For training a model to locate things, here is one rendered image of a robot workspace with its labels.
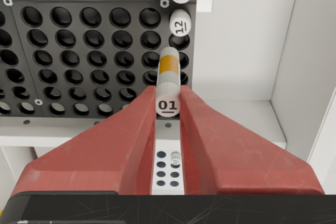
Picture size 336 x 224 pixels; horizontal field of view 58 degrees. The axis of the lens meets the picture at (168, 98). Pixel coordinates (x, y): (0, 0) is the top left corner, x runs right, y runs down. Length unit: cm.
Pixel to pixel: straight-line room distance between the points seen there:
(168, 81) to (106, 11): 6
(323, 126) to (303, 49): 6
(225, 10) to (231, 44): 3
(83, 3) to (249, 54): 15
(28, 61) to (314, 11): 19
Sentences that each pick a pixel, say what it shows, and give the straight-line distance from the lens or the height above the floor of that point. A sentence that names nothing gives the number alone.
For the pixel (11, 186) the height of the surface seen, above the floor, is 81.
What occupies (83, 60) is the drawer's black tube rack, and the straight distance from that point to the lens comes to 21.
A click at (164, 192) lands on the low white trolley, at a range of 52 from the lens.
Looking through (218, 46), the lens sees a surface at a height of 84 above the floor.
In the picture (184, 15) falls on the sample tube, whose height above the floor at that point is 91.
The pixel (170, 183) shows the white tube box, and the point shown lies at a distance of 45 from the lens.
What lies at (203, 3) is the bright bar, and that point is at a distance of 24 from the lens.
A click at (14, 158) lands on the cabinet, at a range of 49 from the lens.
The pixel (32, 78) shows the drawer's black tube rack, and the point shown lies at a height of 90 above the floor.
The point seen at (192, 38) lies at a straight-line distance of 19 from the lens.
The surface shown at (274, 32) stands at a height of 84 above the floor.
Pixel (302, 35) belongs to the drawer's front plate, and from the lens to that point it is 25.
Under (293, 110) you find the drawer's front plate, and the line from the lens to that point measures 25.
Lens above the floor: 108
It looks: 55 degrees down
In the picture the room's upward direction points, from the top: 177 degrees counter-clockwise
